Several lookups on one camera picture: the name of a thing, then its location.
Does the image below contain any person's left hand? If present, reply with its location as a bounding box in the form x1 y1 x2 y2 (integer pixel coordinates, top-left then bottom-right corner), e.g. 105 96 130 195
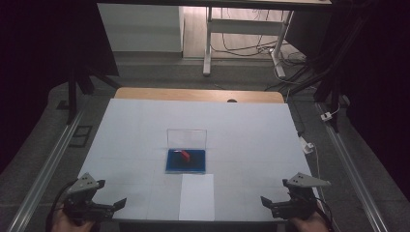
50 211 96 232

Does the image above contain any black metal stand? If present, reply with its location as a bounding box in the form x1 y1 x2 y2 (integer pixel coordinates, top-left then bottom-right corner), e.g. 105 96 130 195
66 64 121 126
264 13 368 133

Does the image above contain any white-legged desk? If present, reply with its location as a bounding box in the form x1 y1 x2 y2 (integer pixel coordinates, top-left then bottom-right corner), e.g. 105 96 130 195
96 0 333 79

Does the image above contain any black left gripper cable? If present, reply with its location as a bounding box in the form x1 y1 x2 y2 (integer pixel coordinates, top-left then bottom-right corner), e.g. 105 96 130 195
45 179 78 232

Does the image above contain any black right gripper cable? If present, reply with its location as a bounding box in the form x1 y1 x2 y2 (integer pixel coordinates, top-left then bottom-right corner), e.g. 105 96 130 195
313 192 335 232

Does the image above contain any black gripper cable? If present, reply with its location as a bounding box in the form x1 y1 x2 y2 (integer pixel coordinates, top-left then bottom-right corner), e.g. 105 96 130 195
313 192 335 232
45 179 78 232

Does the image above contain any white cabinet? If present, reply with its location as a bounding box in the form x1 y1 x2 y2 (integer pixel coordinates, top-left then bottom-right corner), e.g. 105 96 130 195
97 3 185 53

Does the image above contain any aluminium rail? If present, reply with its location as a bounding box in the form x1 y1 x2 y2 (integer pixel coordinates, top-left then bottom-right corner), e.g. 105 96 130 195
315 102 390 232
6 107 85 232

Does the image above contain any small red and silver object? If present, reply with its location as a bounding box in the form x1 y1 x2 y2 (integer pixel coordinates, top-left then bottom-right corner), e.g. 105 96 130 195
173 149 191 161

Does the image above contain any white table cover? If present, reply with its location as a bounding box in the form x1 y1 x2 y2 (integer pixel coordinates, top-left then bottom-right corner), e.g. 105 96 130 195
61 98 322 222

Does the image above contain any person's right hand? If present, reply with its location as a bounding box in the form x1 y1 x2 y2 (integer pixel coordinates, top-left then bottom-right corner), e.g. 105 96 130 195
288 207 331 232

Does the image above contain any wooden table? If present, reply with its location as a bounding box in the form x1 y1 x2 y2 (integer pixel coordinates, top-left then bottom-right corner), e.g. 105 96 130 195
114 86 285 104

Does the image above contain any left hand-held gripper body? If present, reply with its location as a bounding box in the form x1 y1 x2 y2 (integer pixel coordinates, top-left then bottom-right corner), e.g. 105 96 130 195
62 172 114 224

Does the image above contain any dark curtain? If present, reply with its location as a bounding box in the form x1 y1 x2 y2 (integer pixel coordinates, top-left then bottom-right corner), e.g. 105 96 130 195
332 0 410 201
0 0 120 175

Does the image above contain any white plug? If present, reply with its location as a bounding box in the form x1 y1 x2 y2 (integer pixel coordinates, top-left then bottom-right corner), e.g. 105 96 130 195
299 135 315 155

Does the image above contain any white paper sheet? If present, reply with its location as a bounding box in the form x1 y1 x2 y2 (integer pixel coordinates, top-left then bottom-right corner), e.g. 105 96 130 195
178 173 216 222

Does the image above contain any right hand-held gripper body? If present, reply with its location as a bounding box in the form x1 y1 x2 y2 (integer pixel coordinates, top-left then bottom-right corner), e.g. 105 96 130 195
271 172 333 221

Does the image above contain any blue box with clear lid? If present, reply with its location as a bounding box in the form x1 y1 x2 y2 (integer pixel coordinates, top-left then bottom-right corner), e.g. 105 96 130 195
164 128 208 175

